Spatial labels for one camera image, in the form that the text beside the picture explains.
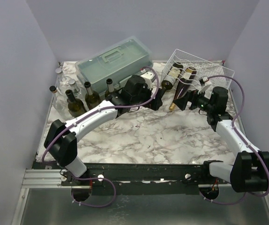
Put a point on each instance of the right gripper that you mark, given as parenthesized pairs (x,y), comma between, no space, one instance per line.
(190,101)

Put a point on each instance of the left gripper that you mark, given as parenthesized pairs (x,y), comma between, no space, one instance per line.
(154,104)

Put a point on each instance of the green bottle silver foil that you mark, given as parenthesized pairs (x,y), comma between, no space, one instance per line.
(110,87)

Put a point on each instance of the dark green bottle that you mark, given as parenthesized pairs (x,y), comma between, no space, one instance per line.
(92,98)

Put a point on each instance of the clear bottle silver cap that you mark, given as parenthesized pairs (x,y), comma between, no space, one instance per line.
(75,89)

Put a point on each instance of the green bottle black neck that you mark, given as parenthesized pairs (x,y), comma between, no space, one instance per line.
(75,106)

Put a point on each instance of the clear bottle white label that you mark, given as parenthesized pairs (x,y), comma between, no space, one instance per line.
(60,103)

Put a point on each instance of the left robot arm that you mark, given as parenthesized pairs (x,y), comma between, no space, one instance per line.
(62,138)

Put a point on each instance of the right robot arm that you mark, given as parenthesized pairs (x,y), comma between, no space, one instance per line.
(250,171)

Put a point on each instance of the red wine bottle gold foil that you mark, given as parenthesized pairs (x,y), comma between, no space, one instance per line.
(185,81)

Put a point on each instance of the green plastic toolbox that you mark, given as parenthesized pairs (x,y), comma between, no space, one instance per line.
(116,62)

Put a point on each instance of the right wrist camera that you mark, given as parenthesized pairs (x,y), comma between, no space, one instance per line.
(205,84)

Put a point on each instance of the white wire wine rack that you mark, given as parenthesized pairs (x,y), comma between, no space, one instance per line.
(203,68)

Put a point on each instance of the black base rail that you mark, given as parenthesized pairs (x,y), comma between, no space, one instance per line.
(139,179)

